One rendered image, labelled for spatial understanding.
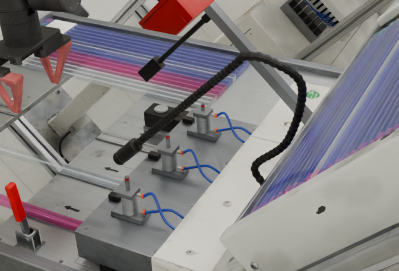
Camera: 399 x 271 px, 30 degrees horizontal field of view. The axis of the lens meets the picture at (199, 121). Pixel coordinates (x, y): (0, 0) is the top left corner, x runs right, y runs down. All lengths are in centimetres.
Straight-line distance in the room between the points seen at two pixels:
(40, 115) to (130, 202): 154
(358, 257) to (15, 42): 62
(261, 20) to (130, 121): 115
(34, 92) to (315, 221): 86
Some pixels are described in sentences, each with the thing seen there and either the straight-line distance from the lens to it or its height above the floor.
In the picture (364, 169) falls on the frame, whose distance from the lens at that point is 68.
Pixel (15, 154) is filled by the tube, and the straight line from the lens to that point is 129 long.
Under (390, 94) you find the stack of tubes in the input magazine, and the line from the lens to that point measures 84.
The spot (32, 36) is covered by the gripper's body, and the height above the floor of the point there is 115.
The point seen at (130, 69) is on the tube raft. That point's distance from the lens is 149.
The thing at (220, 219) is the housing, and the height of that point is 127.
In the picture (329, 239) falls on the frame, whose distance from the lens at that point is 74.
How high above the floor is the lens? 197
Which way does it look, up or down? 42 degrees down
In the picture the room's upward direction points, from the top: 52 degrees clockwise
